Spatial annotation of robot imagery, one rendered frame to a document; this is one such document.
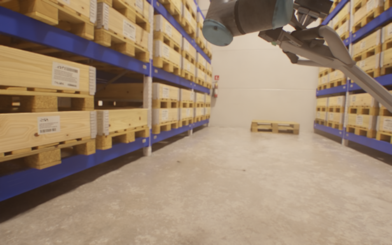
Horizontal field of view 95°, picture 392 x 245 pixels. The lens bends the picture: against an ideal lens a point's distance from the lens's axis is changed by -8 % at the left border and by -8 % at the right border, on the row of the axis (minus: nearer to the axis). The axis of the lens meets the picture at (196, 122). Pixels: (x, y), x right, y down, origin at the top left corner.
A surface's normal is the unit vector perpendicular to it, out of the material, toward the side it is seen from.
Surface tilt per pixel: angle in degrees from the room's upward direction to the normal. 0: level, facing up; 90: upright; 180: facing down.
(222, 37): 156
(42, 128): 90
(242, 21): 129
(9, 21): 90
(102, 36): 90
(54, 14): 90
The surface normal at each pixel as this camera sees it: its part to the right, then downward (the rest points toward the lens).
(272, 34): 0.20, 0.28
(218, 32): -0.34, 0.93
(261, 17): -0.48, 0.73
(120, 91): -0.27, 0.08
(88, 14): 0.97, 0.05
